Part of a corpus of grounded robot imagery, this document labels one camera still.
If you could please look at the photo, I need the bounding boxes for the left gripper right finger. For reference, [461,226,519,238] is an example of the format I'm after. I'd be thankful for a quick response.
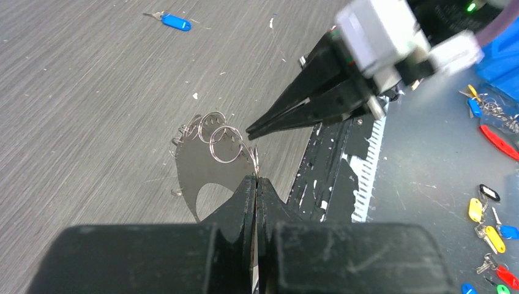
[256,178,457,293]

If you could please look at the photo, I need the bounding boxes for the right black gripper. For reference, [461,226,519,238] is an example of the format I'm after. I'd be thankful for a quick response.
[247,28,401,140]

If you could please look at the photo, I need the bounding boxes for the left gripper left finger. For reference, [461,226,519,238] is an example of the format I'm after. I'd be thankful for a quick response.
[28,176,256,293]

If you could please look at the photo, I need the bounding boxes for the silver keyring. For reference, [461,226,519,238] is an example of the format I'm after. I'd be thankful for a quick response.
[197,111,226,144]
[209,125,244,164]

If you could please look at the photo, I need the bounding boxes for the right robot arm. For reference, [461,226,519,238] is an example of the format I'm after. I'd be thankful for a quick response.
[247,1,518,140]

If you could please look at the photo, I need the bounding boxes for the blue plastic bin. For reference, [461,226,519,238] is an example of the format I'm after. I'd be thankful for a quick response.
[476,18,518,100]

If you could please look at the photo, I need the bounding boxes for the blue key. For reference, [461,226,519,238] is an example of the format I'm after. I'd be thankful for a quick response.
[143,12,192,32]

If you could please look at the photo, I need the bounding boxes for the red key tag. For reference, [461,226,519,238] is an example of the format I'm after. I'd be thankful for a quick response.
[479,124,518,161]

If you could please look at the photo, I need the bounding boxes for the yellow key tag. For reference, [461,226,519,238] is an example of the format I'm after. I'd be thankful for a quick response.
[468,198,483,223]
[485,226,506,254]

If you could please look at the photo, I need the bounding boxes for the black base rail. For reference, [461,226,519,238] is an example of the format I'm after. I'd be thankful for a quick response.
[287,115,386,222]

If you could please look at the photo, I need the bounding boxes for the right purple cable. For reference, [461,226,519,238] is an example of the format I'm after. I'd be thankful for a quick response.
[474,4,518,47]

